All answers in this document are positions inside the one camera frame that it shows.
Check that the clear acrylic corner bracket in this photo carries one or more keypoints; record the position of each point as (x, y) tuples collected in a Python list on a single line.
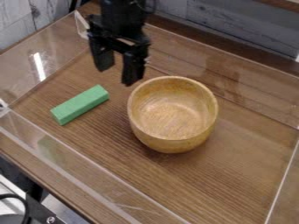
[(81, 25)]

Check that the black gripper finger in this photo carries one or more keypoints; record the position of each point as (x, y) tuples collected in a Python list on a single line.
[(101, 57), (133, 64)]

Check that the green rectangular block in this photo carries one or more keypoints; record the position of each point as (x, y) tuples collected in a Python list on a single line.
[(79, 104)]

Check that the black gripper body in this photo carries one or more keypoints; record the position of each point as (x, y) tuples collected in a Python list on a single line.
[(115, 29)]

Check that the brown wooden bowl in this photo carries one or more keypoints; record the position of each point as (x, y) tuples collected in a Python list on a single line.
[(172, 111)]

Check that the black metal mount with bolt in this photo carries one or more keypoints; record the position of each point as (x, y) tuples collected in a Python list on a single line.
[(40, 215)]

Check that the clear acrylic tray wall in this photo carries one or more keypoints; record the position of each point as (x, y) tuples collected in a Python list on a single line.
[(238, 180)]

